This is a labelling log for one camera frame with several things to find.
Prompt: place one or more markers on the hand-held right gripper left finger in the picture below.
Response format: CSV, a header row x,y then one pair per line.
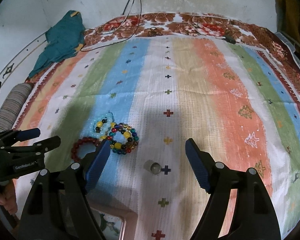
x,y
98,166

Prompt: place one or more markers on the clear plastic box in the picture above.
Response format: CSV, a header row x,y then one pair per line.
x,y
115,226

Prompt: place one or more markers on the teal cloth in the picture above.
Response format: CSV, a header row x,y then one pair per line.
x,y
62,40

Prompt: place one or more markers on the black power adapter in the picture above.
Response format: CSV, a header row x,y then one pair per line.
x,y
228,39

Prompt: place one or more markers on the striped rolled pillow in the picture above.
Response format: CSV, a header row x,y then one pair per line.
x,y
12,105

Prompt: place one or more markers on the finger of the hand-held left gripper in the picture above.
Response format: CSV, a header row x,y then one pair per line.
x,y
46,142
27,133

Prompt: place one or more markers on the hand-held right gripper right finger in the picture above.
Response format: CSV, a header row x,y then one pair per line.
x,y
197,166

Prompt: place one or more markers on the person's left hand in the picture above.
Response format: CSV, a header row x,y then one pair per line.
x,y
8,200

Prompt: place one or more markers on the clear glass bead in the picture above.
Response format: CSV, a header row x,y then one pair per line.
x,y
153,168

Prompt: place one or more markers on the colorful striped mat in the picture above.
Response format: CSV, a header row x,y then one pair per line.
x,y
190,92

